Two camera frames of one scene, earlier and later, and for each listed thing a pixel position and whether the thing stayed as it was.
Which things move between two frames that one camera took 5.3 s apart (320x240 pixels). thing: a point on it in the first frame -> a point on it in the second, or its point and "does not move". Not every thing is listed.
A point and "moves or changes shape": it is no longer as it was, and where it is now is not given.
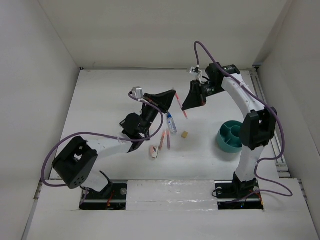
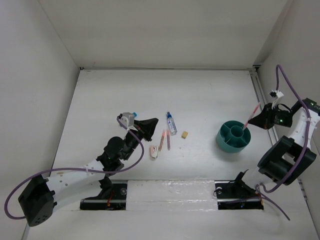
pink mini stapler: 154,150 does not move
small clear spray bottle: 172,125 does not move
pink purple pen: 168,139 does not move
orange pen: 162,140 does not move
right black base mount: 236,194 does not move
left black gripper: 163,102 -> 146,127
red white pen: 181,105 moves or changes shape
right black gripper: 196,96 -> 264,119
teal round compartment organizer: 228,137 does not move
